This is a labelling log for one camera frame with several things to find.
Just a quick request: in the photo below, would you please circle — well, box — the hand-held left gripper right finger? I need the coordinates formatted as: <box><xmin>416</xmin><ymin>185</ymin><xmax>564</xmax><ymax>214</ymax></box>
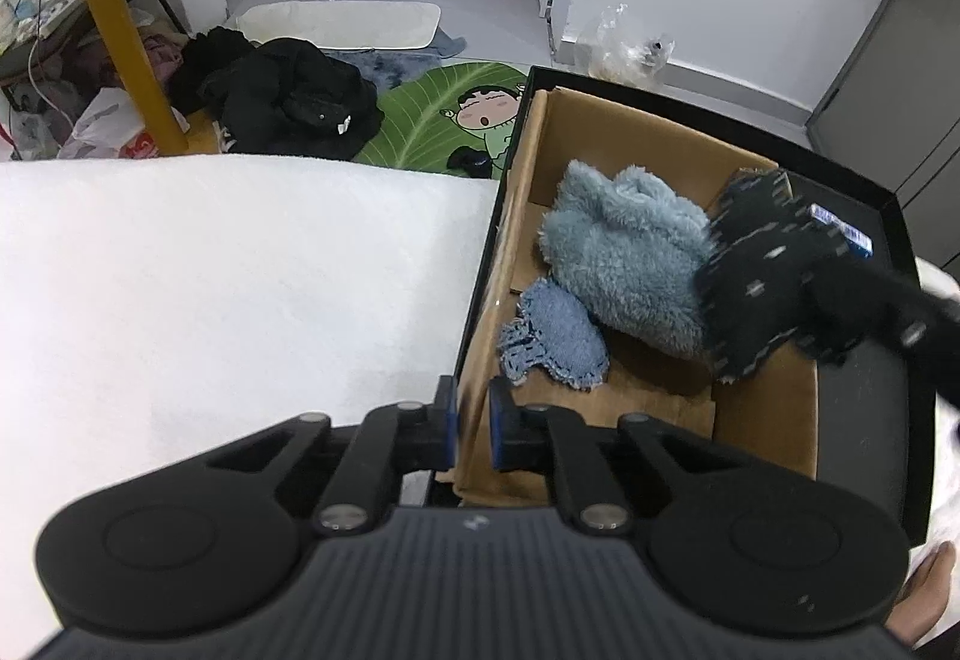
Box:
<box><xmin>489</xmin><ymin>379</ymin><xmax>751</xmax><ymax>537</ymax></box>

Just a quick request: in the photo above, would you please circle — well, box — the black shallow tray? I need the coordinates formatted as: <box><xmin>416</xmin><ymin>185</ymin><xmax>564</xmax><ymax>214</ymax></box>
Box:
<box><xmin>401</xmin><ymin>65</ymin><xmax>938</xmax><ymax>548</ymax></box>

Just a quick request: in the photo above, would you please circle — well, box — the green leaf cartoon rug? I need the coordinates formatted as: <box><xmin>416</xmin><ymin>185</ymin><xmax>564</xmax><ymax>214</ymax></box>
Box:
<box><xmin>352</xmin><ymin>60</ymin><xmax>530</xmax><ymax>181</ymax></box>

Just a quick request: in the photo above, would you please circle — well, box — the fluffy blue plush cloth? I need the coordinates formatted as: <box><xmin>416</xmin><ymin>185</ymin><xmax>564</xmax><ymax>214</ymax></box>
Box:
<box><xmin>538</xmin><ymin>160</ymin><xmax>717</xmax><ymax>357</ymax></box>

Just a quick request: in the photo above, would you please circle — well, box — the grey door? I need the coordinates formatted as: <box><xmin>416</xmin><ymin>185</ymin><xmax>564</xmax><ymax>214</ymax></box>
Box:
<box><xmin>806</xmin><ymin>0</ymin><xmax>960</xmax><ymax>140</ymax></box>

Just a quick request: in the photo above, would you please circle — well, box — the pile of black clothes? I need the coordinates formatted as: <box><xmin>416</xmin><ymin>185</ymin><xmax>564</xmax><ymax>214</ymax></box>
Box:
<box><xmin>169</xmin><ymin>26</ymin><xmax>385</xmax><ymax>162</ymax></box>

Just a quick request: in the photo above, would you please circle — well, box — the blue printed packet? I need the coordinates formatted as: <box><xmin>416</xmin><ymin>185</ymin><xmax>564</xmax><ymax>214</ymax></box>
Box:
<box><xmin>810</xmin><ymin>202</ymin><xmax>875</xmax><ymax>262</ymax></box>

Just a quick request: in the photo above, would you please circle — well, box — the black patterned sock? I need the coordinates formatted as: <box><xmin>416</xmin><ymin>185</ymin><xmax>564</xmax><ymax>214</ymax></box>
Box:
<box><xmin>694</xmin><ymin>169</ymin><xmax>871</xmax><ymax>383</ymax></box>

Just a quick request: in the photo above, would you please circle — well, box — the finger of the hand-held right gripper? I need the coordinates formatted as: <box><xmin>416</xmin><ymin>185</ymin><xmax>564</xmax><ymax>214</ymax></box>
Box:
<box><xmin>810</xmin><ymin>264</ymin><xmax>960</xmax><ymax>407</ymax></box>

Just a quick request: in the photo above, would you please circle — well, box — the white plastic bag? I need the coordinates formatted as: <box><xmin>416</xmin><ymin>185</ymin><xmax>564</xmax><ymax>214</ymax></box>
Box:
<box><xmin>58</xmin><ymin>86</ymin><xmax>162</xmax><ymax>160</ymax></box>

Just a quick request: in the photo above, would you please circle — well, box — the white bath mat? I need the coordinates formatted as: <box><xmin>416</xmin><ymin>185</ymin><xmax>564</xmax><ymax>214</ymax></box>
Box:
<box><xmin>236</xmin><ymin>0</ymin><xmax>442</xmax><ymax>50</ymax></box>

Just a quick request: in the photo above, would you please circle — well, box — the clutter pile under table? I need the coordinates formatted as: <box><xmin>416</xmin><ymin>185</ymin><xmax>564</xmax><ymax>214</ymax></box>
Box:
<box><xmin>0</xmin><ymin>0</ymin><xmax>188</xmax><ymax>160</ymax></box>

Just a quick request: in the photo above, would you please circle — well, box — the small black object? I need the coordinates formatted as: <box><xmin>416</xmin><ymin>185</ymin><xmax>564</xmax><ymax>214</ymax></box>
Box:
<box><xmin>448</xmin><ymin>148</ymin><xmax>494</xmax><ymax>179</ymax></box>

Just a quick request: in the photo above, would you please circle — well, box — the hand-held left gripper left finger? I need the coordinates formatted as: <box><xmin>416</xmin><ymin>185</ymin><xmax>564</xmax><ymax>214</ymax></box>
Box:
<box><xmin>206</xmin><ymin>375</ymin><xmax>458</xmax><ymax>541</ymax></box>

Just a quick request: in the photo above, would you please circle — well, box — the yellow round table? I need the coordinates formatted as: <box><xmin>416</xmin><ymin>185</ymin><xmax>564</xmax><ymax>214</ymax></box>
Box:
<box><xmin>0</xmin><ymin>0</ymin><xmax>188</xmax><ymax>157</ymax></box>

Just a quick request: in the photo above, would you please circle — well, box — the cardboard box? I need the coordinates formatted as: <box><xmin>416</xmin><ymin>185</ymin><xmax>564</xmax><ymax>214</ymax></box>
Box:
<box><xmin>450</xmin><ymin>86</ymin><xmax>820</xmax><ymax>507</ymax></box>

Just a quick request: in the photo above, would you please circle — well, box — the blue fringed denim pad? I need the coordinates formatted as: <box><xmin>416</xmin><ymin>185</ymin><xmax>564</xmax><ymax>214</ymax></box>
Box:
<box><xmin>497</xmin><ymin>277</ymin><xmax>610</xmax><ymax>392</ymax></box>

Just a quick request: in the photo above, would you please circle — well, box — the clear plastic bag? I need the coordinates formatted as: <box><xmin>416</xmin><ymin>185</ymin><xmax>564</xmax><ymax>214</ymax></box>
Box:
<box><xmin>577</xmin><ymin>4</ymin><xmax>676</xmax><ymax>87</ymax></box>

